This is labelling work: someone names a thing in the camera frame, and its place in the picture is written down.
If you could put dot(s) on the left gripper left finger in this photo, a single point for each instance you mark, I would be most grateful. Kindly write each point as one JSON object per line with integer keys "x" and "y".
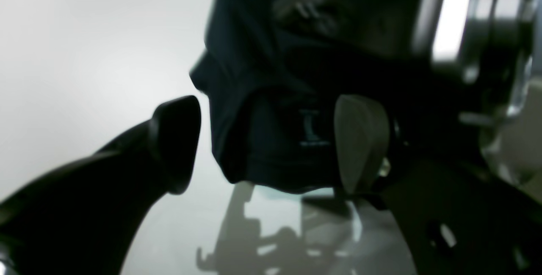
{"x": 81, "y": 218}

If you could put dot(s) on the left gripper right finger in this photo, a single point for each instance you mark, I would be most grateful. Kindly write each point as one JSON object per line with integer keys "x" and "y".
{"x": 456, "y": 218}

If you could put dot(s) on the black T-shirt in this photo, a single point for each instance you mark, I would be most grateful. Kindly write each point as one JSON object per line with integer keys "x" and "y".
{"x": 309, "y": 94}

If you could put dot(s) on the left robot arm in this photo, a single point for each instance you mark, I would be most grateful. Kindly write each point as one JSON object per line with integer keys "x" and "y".
{"x": 488, "y": 48}

